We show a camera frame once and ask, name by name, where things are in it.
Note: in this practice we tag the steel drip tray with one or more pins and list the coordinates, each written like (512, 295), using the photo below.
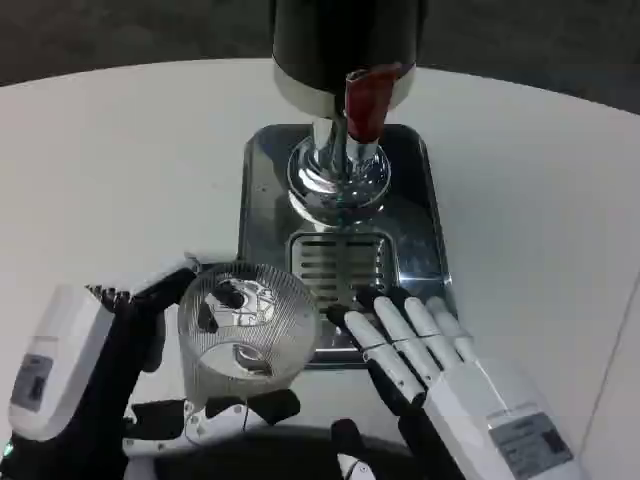
(415, 210)

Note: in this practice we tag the slotted steel drain grid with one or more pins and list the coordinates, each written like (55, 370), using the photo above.
(345, 260)

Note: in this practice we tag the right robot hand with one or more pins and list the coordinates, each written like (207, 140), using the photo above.
(465, 395)

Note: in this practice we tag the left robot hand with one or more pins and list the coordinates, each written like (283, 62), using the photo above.
(60, 350)

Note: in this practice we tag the black drink dispenser, chrome stem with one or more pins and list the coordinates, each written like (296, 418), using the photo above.
(320, 45)

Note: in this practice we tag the clear ribbed glass cup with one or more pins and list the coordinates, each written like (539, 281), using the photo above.
(250, 320)

